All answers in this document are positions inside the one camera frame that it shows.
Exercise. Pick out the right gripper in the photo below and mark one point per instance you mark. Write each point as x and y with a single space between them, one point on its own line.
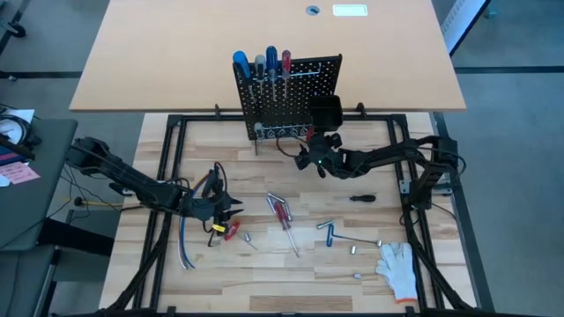
330 163

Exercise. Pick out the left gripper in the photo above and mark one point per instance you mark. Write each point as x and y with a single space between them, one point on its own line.
202 207

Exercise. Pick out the short silver socket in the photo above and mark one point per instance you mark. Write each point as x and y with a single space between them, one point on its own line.
247 237
353 250

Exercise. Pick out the large red clear screwdriver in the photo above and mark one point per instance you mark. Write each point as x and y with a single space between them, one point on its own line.
282 216

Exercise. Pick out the small red clear screwdriver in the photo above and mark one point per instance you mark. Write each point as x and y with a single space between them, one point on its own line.
286 61

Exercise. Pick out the small silver socket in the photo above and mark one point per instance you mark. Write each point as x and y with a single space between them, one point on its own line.
357 276

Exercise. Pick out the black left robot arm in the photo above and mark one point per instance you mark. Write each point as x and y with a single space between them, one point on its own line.
132 176

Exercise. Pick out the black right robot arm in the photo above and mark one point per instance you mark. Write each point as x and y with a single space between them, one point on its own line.
396 154

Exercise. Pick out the black plastic bin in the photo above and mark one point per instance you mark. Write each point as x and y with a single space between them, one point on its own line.
326 112

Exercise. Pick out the black metal pegboard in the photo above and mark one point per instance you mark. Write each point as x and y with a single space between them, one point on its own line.
317 81

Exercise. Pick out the small black screwdriver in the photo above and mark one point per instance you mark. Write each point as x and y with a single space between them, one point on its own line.
363 198

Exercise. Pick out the silver mounting plate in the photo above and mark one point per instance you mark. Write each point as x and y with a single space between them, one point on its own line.
404 187

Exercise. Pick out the white rectangular plate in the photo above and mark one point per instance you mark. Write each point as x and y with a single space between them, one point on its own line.
350 10

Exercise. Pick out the white work glove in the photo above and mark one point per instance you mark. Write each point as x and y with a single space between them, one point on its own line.
398 273

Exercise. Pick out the large beige table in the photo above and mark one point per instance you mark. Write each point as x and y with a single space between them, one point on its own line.
154 53

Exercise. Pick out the white perforated panel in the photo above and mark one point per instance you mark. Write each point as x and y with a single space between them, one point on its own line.
458 19

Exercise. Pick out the grey desk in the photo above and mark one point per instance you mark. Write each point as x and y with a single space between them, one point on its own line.
39 198

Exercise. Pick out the pink paper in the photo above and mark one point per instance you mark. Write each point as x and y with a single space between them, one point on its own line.
17 173

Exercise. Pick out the white paper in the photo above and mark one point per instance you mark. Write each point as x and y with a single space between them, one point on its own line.
20 115

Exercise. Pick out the black caster wheel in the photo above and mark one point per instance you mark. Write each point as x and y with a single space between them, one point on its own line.
17 30

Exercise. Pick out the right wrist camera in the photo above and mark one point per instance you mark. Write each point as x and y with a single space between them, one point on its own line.
302 160

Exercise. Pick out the black aluminium frame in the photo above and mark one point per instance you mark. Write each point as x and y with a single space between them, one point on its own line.
198 118

